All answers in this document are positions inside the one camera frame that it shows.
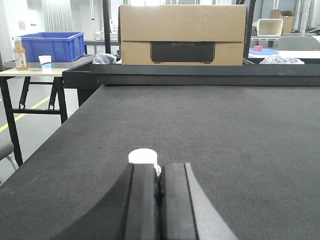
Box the blue plastic crate on table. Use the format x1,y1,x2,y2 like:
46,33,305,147
13,32,85,63

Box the black shelf post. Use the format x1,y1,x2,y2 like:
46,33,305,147
102,0,112,54

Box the white open box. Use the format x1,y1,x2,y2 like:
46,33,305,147
252,18,283,37

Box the small cardboard box background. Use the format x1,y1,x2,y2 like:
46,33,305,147
269,9,294,34

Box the light blue tray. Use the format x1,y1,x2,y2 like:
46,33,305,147
249,48,279,56

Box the clear plastic bag left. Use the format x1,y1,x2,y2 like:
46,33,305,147
92,52,117,65

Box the grey office chair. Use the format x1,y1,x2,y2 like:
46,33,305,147
278,36,320,51

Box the folding table with black legs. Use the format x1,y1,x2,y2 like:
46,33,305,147
0,68,68,166

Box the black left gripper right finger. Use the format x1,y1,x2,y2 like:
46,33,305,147
159,162,237,240

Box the clear plastic bag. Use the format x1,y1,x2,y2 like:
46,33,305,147
92,52,117,65
260,54,305,65

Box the white paper cup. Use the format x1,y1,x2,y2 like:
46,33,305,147
38,55,52,72

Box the orange juice bottle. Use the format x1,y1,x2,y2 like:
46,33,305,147
13,37,28,71

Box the clear plastic bag right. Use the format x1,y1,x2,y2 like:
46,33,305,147
260,54,305,65

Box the silver metal valve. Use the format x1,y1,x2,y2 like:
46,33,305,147
128,148,162,177

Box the black conveyor frame rail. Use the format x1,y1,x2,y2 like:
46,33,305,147
62,58,320,105

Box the large cardboard box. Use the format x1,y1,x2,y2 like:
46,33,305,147
118,4,247,66

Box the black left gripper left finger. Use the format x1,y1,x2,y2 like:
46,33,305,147
51,163,161,240

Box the pink block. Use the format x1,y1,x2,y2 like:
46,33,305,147
253,45,263,52

